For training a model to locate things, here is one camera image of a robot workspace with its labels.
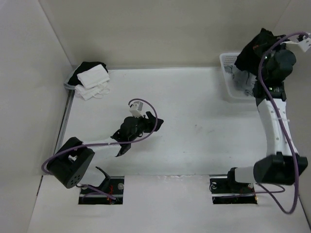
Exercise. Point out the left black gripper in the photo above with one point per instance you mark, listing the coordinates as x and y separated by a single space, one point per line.
148 122

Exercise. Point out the black tank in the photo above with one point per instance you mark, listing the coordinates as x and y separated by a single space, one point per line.
72 80
250 56

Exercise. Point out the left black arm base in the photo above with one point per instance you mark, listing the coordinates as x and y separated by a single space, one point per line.
113 186

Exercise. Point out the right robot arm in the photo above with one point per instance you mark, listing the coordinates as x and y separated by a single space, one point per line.
282 164

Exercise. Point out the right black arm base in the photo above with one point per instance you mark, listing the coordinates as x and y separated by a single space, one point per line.
224 192

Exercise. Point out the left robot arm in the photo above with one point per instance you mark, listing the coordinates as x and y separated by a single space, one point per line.
78 162

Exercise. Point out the lower folded white tank top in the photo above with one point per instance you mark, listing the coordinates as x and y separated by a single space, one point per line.
97 92

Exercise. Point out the folded white tank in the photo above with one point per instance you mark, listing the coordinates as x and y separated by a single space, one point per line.
97 92
93 77

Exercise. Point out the upper folded white tank top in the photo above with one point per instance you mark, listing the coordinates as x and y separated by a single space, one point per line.
93 77

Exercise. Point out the folded black tank top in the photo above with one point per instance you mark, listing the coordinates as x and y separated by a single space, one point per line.
72 80

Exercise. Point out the grey tank top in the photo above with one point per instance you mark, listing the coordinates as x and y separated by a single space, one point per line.
243 80

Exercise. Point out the white plastic basket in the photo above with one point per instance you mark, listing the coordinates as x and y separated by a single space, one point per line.
234 95

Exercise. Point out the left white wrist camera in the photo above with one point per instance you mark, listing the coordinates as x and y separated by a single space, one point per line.
136 108

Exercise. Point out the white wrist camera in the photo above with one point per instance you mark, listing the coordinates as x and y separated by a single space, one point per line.
136 108
302 43

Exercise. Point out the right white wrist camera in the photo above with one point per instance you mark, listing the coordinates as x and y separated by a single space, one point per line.
302 43

